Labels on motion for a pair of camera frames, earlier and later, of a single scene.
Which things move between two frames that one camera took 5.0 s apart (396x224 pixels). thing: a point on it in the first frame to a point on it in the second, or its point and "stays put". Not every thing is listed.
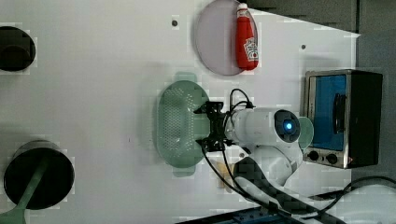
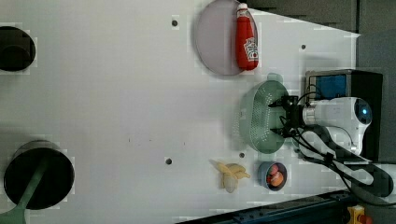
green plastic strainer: (177, 126) to (257, 118)
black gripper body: (217, 139) to (295, 116)
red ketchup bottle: (247, 41) stays put
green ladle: (17, 215) stays put
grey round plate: (216, 38) stays put
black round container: (18, 50) stays put
